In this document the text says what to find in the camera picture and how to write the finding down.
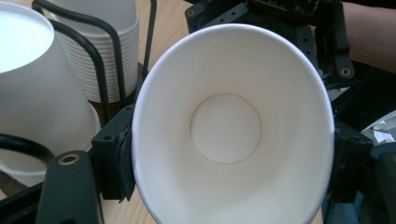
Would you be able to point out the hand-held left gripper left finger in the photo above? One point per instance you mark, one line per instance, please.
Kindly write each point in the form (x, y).
(109, 155)

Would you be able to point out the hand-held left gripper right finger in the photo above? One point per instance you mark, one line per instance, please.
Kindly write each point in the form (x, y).
(348, 161)

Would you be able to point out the tall stack of paper cups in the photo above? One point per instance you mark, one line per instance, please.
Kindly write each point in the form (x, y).
(124, 37)

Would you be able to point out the white paper cup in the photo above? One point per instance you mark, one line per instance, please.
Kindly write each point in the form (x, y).
(40, 102)
(230, 127)

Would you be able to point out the white patchy sheet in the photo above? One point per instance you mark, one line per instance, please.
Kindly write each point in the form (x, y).
(384, 127)

